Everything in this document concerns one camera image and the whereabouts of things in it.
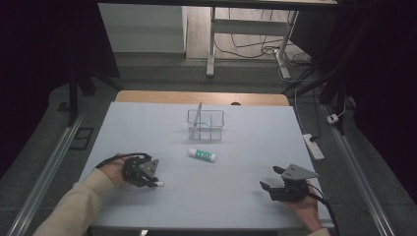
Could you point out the white table sheet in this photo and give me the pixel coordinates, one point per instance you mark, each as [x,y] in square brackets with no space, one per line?
[213,196]

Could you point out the person's left hand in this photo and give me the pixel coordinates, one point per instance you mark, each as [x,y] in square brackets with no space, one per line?
[113,170]

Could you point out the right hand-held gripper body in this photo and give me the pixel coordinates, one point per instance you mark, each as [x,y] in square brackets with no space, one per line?
[295,175]

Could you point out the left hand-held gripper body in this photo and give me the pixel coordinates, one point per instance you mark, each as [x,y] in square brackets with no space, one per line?
[137,170]

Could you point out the person's right hand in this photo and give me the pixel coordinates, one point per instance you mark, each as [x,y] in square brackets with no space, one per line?
[308,211]

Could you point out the clear plastic organizer box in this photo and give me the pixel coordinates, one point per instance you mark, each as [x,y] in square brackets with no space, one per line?
[209,129]

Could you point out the black tripod stand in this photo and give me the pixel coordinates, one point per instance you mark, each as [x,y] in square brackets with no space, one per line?
[73,95]
[329,88]

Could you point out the white green glue stick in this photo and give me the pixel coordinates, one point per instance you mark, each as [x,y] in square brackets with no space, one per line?
[202,155]

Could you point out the white power strip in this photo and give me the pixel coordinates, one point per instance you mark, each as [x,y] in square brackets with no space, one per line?
[313,147]

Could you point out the small white adapter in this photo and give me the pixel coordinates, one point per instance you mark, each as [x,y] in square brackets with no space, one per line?
[332,118]

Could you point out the dark curtain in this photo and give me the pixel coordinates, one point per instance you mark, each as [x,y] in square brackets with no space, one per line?
[387,65]
[39,49]

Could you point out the white cabinet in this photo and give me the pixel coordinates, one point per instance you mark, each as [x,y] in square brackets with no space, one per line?
[144,29]

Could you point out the black table grommet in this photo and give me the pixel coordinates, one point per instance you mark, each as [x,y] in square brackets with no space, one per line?
[235,104]

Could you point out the white desk frame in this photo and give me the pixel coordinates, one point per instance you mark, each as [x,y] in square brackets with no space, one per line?
[249,27]

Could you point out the aluminium rail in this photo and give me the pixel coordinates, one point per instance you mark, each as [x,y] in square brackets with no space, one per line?
[42,183]
[359,177]

